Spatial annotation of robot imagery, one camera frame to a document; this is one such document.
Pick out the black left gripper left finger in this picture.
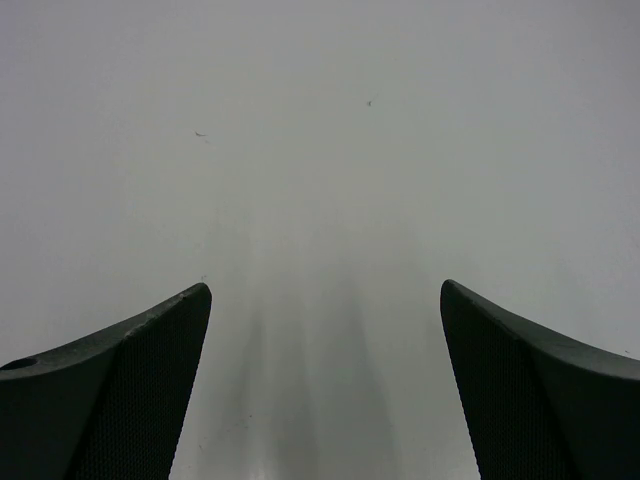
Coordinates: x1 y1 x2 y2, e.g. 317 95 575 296
1 283 212 479

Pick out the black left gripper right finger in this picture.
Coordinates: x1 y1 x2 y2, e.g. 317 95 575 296
440 280 639 479

